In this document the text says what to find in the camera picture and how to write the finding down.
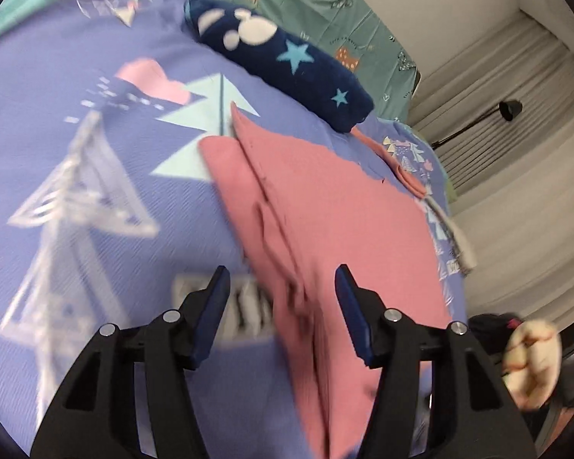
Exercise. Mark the person's right hand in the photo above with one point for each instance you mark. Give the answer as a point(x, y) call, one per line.
point(531, 358)

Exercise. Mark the navy star-print fleece cloth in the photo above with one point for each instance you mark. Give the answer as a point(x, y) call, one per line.
point(277, 57)

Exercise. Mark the pink long-sleeve shirt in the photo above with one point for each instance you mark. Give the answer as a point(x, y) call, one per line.
point(315, 210)

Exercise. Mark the white curtain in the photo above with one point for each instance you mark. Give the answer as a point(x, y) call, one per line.
point(507, 201)

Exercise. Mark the purple printed blanket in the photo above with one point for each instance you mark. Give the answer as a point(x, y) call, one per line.
point(76, 105)

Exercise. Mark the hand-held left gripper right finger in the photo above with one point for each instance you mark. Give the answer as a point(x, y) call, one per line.
point(351, 306)

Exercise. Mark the black floor lamp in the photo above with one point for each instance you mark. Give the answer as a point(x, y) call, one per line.
point(511, 107)

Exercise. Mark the light green bedsheet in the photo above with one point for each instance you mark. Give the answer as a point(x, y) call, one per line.
point(449, 186)

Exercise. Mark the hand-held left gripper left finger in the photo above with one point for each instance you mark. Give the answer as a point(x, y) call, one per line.
point(215, 306)

